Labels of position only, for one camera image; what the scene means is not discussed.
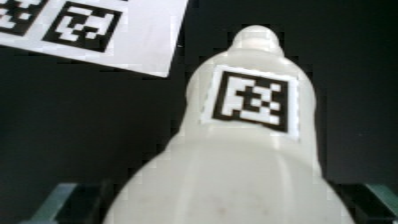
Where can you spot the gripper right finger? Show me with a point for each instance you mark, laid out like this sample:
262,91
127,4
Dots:
371,203

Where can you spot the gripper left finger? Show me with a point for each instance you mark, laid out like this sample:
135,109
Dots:
74,205

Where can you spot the white lamp bulb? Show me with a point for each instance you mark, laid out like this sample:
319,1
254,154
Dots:
236,174

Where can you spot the white marker sheet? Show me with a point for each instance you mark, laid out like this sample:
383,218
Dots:
111,32

